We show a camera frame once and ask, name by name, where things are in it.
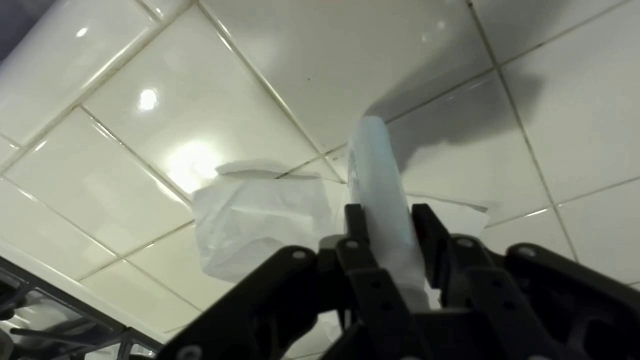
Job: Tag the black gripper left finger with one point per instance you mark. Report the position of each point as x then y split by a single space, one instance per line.
301 306

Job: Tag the white crumpled cloth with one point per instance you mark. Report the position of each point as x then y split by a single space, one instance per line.
261 220

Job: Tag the white gas stove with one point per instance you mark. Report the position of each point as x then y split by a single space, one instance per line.
40 321

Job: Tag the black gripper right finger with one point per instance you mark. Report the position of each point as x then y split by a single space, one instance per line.
533 301

